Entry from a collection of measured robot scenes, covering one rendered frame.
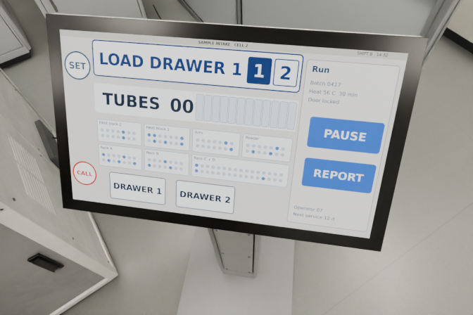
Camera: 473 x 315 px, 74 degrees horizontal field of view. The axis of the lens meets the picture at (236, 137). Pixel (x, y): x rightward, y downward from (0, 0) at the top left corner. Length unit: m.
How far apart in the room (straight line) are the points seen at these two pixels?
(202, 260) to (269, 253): 0.30
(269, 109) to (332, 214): 0.18
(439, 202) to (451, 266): 0.30
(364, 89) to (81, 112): 0.41
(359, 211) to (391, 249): 1.14
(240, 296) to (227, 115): 1.07
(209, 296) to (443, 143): 1.44
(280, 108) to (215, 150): 0.11
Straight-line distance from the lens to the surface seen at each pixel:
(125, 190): 0.54
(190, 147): 0.48
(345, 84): 0.45
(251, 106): 0.45
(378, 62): 0.46
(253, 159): 0.46
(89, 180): 0.57
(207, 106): 0.46
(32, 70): 2.60
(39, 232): 1.02
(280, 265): 1.46
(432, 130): 2.07
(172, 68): 0.46
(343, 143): 0.46
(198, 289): 1.45
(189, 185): 0.50
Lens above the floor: 1.46
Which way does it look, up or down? 55 degrees down
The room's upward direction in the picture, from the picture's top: 3 degrees counter-clockwise
